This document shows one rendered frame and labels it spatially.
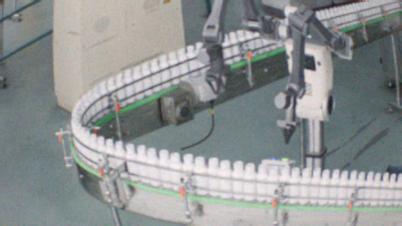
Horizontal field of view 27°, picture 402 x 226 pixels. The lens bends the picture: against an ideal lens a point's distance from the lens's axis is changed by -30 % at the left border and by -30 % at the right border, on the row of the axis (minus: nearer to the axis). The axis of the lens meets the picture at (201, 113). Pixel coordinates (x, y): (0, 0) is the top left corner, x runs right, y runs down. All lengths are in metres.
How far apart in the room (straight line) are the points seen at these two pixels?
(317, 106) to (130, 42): 3.78
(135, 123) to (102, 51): 2.64
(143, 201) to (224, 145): 2.87
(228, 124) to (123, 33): 1.13
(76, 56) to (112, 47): 0.37
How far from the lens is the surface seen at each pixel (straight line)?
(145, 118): 5.84
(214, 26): 4.61
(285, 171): 4.47
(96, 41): 8.33
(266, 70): 6.32
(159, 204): 4.85
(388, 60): 8.43
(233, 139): 7.80
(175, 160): 4.73
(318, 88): 4.93
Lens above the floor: 3.05
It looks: 22 degrees down
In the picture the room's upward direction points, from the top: 6 degrees counter-clockwise
